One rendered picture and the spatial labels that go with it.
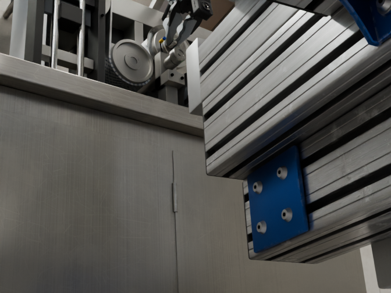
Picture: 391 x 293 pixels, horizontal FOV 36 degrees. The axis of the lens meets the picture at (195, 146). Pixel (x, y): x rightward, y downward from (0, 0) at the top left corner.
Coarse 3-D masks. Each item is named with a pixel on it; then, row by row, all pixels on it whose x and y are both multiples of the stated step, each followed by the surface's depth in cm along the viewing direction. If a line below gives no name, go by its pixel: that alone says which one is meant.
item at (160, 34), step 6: (162, 30) 162; (156, 36) 160; (162, 36) 162; (156, 42) 159; (156, 48) 159; (186, 48) 166; (180, 66) 162; (150, 84) 168; (138, 90) 171; (144, 90) 171; (150, 90) 172
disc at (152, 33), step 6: (150, 30) 161; (156, 30) 162; (150, 36) 160; (150, 42) 159; (186, 42) 168; (150, 48) 158; (150, 54) 158; (156, 54) 159; (186, 66) 164; (180, 72) 162; (186, 72) 164
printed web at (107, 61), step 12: (108, 12) 156; (48, 24) 148; (108, 24) 155; (48, 36) 146; (108, 36) 153; (72, 48) 172; (84, 48) 164; (108, 48) 151; (108, 60) 150; (72, 72) 167; (108, 72) 151; (120, 84) 152; (132, 84) 151; (144, 84) 154
